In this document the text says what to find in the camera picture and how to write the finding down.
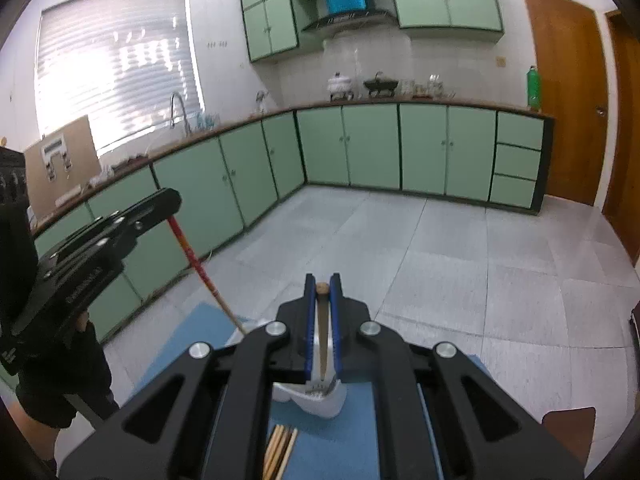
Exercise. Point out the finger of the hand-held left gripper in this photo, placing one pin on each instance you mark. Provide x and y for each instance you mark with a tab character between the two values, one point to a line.
85	272
152	205

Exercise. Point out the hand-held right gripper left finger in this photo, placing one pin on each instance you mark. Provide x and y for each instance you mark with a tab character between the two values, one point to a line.
310	332

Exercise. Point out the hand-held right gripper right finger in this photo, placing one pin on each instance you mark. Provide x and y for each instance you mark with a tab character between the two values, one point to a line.
337	332

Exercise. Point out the white utensil holder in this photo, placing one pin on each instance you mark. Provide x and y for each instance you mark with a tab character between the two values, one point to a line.
312	400

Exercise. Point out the red chopstick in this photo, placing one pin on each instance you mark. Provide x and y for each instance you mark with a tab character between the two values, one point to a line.
200	267

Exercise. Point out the person's left forearm black sleeve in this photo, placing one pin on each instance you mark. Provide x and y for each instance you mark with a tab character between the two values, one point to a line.
65	375

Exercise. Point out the chrome sink faucet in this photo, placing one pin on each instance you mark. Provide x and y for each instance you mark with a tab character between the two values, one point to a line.
176	110

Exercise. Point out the cardboard box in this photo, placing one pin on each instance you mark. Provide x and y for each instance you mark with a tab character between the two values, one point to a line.
60	160

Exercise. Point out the blue table mat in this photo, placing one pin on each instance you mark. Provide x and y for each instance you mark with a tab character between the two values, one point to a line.
325	452

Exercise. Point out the light wooden chopstick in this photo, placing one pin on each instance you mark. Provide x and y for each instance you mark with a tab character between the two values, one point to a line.
281	455
276	452
270	450
288	455

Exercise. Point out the white window blind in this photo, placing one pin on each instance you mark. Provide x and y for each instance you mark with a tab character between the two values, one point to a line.
115	60

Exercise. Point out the green base cabinets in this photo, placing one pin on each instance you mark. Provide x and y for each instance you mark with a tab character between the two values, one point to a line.
370	145

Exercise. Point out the white pot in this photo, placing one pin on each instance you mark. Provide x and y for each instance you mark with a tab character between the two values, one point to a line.
340	86

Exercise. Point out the brown chair back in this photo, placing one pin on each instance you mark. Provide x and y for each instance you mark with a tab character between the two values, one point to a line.
570	427

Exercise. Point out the black wok on stove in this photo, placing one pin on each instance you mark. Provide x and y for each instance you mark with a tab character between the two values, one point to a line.
381	85

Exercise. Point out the glass jars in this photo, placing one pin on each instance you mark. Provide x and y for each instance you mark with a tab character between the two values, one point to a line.
436	85

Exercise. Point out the range hood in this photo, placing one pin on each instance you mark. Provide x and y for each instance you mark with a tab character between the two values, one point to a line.
347	20

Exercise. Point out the green plastic bottle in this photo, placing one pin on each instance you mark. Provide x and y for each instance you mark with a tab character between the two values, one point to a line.
533	87

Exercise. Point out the brown wooden door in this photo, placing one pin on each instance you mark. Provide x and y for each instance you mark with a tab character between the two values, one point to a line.
625	150
565	95

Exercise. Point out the wall outlets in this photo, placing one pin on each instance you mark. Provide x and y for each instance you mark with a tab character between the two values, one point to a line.
218	44

